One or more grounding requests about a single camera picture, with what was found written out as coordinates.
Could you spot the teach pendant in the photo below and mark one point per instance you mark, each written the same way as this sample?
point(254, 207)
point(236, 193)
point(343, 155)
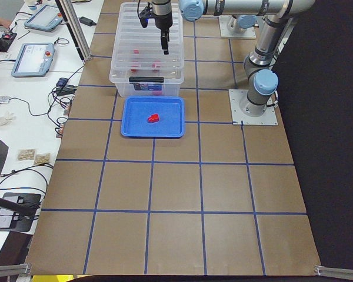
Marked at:
point(33, 60)
point(46, 19)

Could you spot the clear plastic box lid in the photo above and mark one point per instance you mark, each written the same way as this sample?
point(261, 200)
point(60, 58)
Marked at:
point(131, 35)

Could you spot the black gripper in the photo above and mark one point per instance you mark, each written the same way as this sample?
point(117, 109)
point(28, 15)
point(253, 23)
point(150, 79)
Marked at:
point(163, 21)

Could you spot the aluminium frame post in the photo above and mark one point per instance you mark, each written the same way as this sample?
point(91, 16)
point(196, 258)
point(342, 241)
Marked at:
point(72, 22)

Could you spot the black box handle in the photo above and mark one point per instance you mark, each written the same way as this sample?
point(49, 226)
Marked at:
point(146, 79)

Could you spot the blue plastic tray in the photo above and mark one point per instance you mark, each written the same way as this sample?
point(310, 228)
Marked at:
point(137, 109)

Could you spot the black power adapter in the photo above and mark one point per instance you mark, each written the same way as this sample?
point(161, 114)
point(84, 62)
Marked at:
point(86, 21)

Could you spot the clear plastic storage box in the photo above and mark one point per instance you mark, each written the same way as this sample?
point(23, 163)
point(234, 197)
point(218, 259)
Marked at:
point(170, 87)

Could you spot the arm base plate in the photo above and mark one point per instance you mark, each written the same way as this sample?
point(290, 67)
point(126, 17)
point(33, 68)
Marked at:
point(237, 26)
point(243, 112)

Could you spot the bag of small parts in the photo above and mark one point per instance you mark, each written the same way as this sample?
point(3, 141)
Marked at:
point(42, 158)
point(26, 154)

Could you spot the upper teach pendant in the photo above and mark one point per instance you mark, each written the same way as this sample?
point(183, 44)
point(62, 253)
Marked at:
point(46, 19)

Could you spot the lower teach pendant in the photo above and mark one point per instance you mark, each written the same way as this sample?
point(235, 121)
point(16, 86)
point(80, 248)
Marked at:
point(33, 60)

